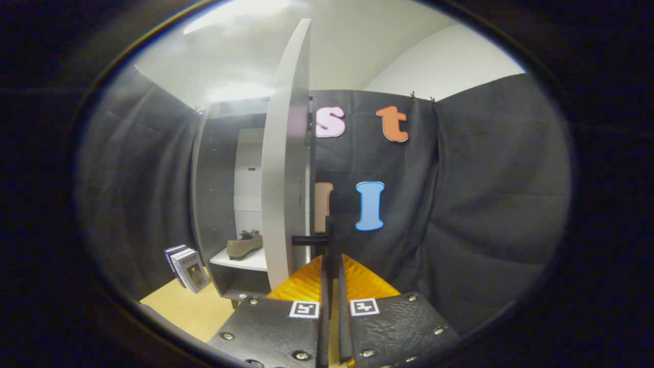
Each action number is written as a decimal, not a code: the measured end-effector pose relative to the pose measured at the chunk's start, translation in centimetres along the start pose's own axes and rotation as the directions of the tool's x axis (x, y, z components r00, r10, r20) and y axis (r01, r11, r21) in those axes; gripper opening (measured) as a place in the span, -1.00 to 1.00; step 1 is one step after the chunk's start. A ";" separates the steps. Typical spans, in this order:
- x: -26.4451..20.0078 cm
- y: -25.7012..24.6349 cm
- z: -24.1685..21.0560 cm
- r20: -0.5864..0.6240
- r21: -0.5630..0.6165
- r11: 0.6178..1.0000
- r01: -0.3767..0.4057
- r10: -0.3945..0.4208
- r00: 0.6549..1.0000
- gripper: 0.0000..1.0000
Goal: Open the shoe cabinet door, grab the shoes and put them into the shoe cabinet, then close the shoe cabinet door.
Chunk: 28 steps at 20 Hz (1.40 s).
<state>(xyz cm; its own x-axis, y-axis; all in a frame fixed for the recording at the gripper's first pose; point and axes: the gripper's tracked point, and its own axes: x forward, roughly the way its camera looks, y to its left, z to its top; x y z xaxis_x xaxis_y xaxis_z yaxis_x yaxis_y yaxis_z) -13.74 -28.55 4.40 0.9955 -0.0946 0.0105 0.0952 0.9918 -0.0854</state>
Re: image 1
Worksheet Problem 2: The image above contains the grey shoe cabinet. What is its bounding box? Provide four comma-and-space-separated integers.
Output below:
190, 97, 313, 302

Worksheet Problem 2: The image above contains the black backdrop cloth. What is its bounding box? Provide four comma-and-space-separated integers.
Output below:
77, 66, 573, 333

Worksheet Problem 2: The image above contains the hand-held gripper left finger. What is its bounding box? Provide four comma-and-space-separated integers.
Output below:
207, 255, 332, 368

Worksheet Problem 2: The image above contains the white grey book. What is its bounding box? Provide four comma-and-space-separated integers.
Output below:
163, 244, 187, 287
174, 250, 211, 294
169, 247, 197, 291

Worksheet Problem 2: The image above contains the black door handle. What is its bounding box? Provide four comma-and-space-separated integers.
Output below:
291, 216, 336, 259

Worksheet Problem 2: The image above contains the brown fuzzy shoe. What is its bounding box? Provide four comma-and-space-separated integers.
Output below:
226, 230, 264, 261

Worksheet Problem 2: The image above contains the bright lamp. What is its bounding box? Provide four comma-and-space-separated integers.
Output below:
208, 84, 272, 103

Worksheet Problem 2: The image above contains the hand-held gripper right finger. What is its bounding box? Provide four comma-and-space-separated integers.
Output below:
335, 253, 460, 368

